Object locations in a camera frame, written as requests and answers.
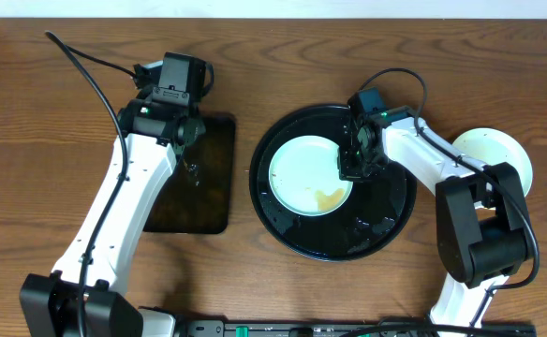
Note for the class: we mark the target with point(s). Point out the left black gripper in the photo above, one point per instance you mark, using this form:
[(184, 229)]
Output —
[(187, 132)]

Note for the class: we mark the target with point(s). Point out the light blue plate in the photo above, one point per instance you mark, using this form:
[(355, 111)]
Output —
[(305, 178), (494, 147)]

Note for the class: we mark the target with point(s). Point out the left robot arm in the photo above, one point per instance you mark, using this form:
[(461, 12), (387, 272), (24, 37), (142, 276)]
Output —
[(85, 294)]

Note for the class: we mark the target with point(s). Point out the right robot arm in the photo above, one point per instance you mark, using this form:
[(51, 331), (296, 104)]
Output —
[(483, 230)]

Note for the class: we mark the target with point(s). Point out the black round tray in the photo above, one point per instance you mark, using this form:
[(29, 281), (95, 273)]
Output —
[(373, 215)]

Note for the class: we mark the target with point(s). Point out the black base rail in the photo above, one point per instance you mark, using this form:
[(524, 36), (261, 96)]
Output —
[(186, 327)]

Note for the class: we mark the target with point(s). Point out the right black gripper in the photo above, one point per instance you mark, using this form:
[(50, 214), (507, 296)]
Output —
[(349, 165)]

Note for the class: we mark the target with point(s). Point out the black rectangular tray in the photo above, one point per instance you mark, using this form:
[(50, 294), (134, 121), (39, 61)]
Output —
[(196, 197)]

